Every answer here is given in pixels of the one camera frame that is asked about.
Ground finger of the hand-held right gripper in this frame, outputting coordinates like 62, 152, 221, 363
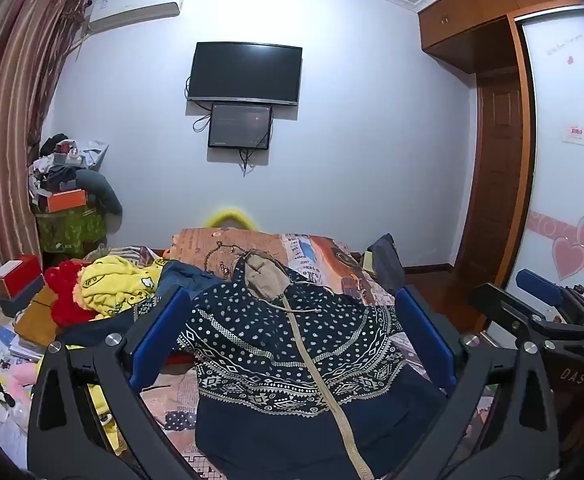
516, 269, 569, 308
469, 282, 584, 349

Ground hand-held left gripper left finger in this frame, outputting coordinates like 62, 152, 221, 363
26, 286, 207, 480

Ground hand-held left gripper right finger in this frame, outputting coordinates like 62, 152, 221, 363
394, 285, 560, 480

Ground navy patterned zip hoodie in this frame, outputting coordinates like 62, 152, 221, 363
177, 252, 450, 480

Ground pile of mixed clothes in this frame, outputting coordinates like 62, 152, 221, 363
28, 132, 110, 211

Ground blue denim jeans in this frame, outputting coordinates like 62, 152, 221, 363
122, 259, 225, 321

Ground yellow cartoon print garment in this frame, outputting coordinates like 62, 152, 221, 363
64, 255, 167, 456

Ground dark blue cushion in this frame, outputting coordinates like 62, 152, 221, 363
367, 233, 407, 297

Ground red fleece garment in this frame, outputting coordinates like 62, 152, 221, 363
44, 259, 102, 328

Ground brown cardboard box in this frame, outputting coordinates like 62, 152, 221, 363
14, 285, 65, 346

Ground printed orange bed blanket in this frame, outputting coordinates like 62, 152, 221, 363
84, 227, 498, 480

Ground brown wooden door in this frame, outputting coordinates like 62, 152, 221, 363
454, 72, 523, 268

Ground green patterned cloth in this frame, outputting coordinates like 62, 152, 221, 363
36, 207, 108, 256

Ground grey box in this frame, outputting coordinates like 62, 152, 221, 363
0, 275, 47, 318

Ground pink plush toy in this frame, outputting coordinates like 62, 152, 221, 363
2, 360, 37, 401

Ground red and white box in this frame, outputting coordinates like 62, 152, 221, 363
0, 254, 43, 298

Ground orange box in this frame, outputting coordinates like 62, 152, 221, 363
46, 189, 88, 213

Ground striped brown curtain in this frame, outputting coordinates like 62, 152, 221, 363
0, 0, 92, 341

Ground wooden wardrobe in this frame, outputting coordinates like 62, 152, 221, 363
418, 0, 584, 286

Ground white air conditioner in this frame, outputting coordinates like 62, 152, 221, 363
88, 0, 187, 36

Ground black monitor cable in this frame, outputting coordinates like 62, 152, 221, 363
239, 132, 270, 178

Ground small black wall monitor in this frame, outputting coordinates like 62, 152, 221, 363
208, 103, 273, 151

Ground black wall television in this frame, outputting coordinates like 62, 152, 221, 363
187, 41, 303, 107

